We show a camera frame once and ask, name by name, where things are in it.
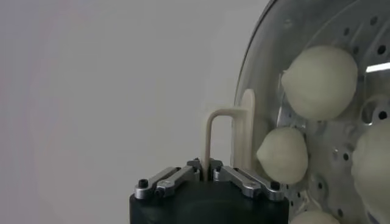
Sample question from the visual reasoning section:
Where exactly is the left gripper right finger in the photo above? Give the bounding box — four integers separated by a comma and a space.
209, 158, 286, 202

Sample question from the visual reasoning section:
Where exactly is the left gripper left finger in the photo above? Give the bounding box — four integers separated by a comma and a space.
133, 158, 204, 201

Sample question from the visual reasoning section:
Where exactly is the white steamed baozi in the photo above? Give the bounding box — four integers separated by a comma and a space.
289, 209, 342, 224
350, 121, 390, 224
280, 44, 359, 121
255, 126, 309, 186

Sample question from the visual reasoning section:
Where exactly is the glass lid with cream handle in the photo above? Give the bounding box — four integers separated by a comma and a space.
202, 0, 390, 224

